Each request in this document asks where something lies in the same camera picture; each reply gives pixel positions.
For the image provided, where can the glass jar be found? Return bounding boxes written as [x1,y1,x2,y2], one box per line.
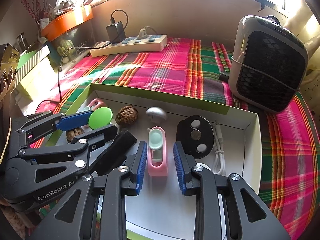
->
[15,32,29,53]

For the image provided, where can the yellow-green box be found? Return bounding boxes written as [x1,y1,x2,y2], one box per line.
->
[19,57,57,100]

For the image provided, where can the white striped box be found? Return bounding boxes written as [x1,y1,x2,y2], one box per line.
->
[14,45,50,85]

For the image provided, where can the beige power strip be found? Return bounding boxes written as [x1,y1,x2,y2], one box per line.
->
[89,34,168,57]

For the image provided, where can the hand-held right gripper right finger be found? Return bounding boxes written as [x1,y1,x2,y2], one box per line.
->
[173,141,292,240]

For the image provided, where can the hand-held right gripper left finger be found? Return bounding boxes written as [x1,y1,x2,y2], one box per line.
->
[26,141,148,240]

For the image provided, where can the black disc with three holes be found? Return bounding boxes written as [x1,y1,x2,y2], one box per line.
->
[176,115,215,159]

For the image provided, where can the pale green patterned bag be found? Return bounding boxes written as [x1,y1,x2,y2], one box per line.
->
[56,39,73,55]

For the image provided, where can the beige plug adapter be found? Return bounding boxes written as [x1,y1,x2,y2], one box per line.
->
[137,26,160,40]

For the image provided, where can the black charger cable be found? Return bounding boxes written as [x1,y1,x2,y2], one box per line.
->
[36,10,129,109]

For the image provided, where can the green white cardboard box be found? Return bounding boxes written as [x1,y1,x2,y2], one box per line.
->
[47,82,263,240]

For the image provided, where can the person's left forearm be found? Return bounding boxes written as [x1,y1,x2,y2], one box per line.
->
[0,197,28,230]

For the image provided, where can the brown wrinkled walnut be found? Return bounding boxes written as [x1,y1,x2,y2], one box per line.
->
[65,127,84,142]
[115,106,139,125]

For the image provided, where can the green flat box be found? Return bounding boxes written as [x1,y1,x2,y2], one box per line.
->
[19,50,38,65]

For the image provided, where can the white round device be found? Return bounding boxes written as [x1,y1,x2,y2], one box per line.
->
[196,163,213,173]

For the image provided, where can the black charger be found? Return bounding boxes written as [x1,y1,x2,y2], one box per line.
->
[106,21,126,44]

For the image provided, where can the silver mushroom-shaped knob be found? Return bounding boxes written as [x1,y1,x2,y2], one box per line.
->
[145,107,167,123]

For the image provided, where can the pink green plaid tablecloth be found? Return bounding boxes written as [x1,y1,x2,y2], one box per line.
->
[30,37,320,240]

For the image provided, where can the grey black fan heater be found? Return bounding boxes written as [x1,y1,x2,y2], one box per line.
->
[228,15,310,113]

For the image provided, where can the pink toy toilet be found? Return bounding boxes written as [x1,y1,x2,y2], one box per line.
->
[86,98,108,113]
[147,126,168,177]

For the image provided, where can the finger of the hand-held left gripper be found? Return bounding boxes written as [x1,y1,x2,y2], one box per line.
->
[19,124,118,168]
[16,110,94,143]

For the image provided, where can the orange tray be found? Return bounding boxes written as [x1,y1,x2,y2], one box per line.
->
[41,5,94,42]

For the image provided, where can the red dried twigs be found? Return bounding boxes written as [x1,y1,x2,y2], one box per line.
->
[19,0,52,22]

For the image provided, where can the brown patterned box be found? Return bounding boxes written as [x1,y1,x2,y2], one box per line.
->
[0,44,20,98]

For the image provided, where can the green mushroom-shaped knob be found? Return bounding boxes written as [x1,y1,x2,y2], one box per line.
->
[88,107,113,130]

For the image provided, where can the white usb cable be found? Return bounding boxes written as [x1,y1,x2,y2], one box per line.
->
[211,120,227,175]

